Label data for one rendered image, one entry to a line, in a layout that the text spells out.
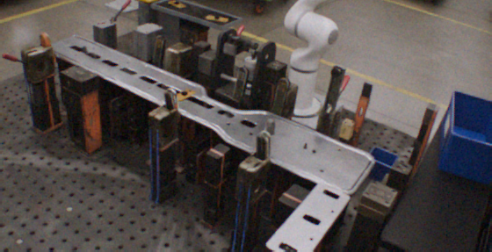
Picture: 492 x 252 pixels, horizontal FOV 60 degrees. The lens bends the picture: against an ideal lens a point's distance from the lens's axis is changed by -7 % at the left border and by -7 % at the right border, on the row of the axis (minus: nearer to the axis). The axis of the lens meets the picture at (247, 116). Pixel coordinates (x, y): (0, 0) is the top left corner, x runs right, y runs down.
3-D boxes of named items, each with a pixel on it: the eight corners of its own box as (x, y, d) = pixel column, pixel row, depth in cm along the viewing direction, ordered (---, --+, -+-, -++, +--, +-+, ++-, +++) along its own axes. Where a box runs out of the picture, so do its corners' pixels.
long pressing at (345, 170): (34, 51, 179) (34, 47, 178) (77, 35, 195) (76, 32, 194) (350, 200, 121) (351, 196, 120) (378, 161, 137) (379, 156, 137)
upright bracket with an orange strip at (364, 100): (330, 205, 161) (363, 82, 135) (332, 204, 162) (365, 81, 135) (337, 209, 159) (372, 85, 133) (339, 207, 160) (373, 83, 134)
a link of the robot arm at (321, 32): (302, 58, 198) (309, 5, 185) (336, 74, 187) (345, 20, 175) (283, 65, 191) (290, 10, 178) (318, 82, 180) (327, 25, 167)
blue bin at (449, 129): (437, 169, 129) (452, 133, 122) (441, 121, 153) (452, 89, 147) (490, 186, 124) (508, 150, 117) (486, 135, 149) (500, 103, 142)
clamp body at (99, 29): (92, 97, 208) (87, 24, 189) (110, 88, 216) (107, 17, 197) (106, 104, 204) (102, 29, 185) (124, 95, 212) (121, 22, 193)
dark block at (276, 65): (252, 162, 178) (264, 65, 156) (261, 154, 183) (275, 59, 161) (263, 168, 176) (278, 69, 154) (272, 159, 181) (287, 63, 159)
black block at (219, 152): (193, 226, 147) (197, 154, 131) (213, 208, 155) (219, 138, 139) (213, 237, 143) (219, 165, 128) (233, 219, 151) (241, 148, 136)
